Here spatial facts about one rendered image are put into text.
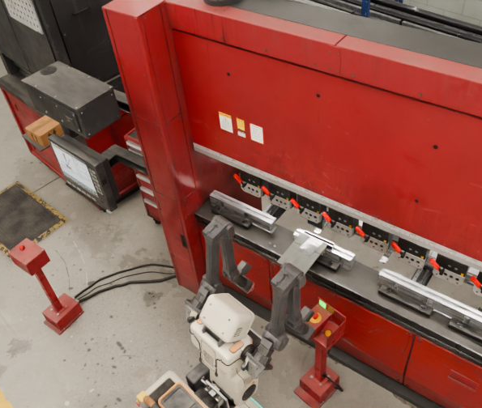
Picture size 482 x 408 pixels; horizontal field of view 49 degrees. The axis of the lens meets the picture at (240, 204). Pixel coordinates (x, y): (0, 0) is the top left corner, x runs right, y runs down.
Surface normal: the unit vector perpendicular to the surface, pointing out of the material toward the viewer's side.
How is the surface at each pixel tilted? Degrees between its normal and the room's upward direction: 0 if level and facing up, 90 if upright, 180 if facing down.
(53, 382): 0
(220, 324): 48
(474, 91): 90
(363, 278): 0
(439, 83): 90
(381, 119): 90
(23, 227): 0
